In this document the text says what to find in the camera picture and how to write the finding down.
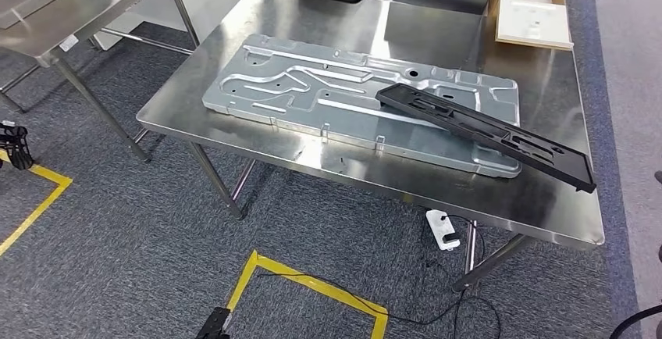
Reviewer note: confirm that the yellow floor tape square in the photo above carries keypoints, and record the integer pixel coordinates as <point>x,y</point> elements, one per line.
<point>310,284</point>

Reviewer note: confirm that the white power strip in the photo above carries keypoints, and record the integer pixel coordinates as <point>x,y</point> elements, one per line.
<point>442,230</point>

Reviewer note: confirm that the black bracket at robot's left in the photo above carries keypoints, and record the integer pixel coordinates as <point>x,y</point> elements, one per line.
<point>213,322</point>

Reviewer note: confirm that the pale wooden board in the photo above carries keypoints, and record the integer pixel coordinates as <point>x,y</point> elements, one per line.
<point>535,23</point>

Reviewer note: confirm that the stainless steel workbench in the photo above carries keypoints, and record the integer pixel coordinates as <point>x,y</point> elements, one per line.
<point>310,16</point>

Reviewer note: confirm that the long black plastic part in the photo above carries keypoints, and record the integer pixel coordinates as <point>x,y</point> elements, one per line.
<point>393,96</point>

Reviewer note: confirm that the small steel side table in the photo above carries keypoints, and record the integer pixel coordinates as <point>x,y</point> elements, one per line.
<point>77,10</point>

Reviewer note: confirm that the machined aluminium fixture plate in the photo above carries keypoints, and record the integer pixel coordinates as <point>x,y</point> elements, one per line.
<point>310,114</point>

